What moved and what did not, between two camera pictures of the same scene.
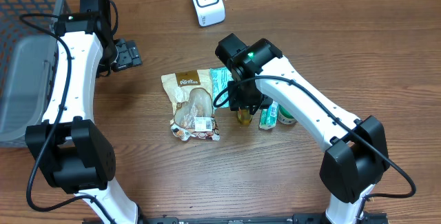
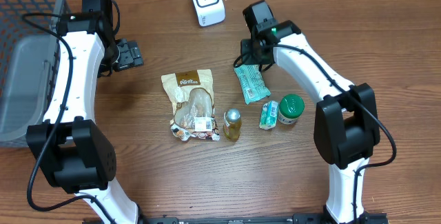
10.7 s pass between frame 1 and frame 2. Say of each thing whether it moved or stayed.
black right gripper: moved
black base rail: stayed
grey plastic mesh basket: stayed
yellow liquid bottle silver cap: moved
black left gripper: stayed
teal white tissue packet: stayed
